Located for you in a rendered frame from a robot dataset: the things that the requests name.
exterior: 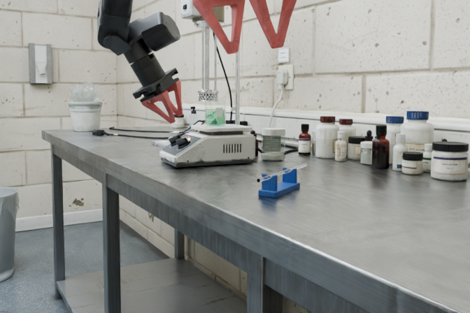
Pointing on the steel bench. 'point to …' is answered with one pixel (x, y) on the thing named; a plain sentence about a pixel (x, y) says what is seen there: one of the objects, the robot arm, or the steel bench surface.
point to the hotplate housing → (215, 149)
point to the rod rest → (269, 186)
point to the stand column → (237, 88)
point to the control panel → (177, 145)
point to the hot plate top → (222, 128)
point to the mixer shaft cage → (207, 66)
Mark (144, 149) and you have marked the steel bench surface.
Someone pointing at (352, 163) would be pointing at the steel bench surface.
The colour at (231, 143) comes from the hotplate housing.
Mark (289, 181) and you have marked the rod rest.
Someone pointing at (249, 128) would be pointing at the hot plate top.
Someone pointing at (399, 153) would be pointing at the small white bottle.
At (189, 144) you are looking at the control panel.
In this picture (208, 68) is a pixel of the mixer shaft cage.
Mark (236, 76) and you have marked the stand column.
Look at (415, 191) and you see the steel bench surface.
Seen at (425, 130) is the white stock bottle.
